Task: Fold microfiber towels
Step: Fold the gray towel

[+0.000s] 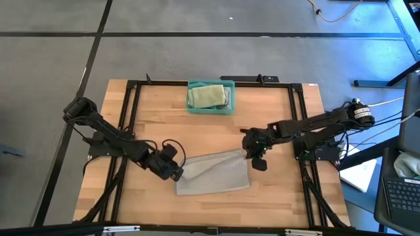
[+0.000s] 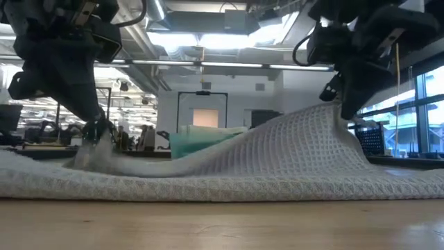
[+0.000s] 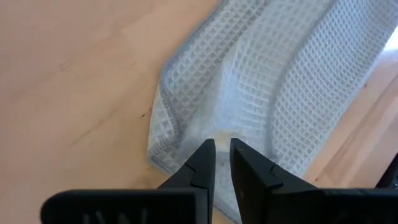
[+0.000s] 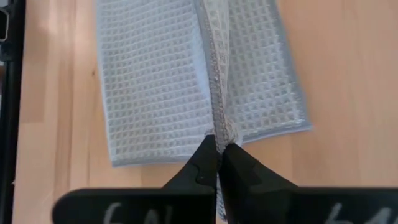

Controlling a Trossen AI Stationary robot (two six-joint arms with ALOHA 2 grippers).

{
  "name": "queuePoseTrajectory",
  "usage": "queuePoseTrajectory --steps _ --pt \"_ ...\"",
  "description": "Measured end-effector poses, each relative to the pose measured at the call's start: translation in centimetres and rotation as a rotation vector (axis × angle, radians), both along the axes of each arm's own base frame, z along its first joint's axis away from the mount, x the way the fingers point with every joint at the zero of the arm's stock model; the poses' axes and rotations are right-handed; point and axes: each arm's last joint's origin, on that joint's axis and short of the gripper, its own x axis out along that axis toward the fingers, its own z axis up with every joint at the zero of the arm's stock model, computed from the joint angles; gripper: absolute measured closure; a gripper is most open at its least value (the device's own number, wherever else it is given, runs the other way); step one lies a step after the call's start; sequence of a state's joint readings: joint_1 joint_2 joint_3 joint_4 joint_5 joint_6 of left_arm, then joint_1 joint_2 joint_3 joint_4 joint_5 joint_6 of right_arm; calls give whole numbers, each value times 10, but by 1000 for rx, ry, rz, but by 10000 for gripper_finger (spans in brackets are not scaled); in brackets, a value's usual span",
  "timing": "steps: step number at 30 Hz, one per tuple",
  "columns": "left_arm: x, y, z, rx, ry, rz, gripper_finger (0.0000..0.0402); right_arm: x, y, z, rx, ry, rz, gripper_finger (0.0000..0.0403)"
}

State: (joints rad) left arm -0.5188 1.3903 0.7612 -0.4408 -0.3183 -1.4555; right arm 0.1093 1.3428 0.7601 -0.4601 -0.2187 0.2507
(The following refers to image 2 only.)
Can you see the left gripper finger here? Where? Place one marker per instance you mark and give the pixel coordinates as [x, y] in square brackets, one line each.
[85, 104]

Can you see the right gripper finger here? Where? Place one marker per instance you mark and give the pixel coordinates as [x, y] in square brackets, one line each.
[360, 90]

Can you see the grey waffle microfiber towel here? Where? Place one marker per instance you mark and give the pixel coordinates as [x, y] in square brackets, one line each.
[243, 166]

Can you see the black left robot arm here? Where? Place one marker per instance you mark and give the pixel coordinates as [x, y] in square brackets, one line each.
[21, 8]

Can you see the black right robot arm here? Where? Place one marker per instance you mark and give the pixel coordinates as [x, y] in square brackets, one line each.
[347, 8]

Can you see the black background robot arm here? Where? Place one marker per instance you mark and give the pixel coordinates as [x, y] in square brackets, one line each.
[163, 135]

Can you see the black pegboard rack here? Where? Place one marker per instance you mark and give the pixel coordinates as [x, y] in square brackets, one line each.
[371, 142]

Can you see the black background monitor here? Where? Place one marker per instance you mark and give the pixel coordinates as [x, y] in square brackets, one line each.
[10, 118]

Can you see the black equipment cabinet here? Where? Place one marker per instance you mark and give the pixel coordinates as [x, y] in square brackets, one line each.
[263, 118]

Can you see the teal translucent plastic bin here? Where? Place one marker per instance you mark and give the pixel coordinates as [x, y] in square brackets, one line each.
[187, 146]

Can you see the long ceiling light tube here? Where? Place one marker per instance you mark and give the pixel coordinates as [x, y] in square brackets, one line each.
[243, 65]

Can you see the grey ceiling box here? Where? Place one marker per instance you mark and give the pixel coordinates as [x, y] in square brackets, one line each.
[235, 20]

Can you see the black background camera stand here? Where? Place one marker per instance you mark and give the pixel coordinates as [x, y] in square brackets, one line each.
[108, 100]
[203, 93]

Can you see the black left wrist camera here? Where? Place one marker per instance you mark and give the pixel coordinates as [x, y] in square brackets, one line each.
[107, 38]

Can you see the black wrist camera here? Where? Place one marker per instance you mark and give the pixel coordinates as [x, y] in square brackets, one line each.
[327, 45]
[107, 38]

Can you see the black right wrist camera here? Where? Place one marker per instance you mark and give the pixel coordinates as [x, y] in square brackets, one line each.
[327, 45]

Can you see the silver ventilation duct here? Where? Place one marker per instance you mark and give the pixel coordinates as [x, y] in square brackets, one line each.
[138, 41]

